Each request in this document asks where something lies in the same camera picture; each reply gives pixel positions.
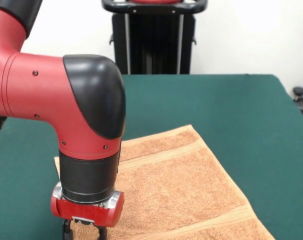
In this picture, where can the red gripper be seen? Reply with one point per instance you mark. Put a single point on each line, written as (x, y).
(89, 215)

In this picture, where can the dark green tablecloth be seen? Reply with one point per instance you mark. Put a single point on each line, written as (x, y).
(241, 112)

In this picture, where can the black chair base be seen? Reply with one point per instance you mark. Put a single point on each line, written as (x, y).
(299, 91)

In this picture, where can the tan terry towel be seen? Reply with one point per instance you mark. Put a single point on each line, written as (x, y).
(179, 187)

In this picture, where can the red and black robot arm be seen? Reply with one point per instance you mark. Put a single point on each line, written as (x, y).
(54, 100)

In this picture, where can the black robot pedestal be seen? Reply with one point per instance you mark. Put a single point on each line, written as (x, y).
(154, 37)

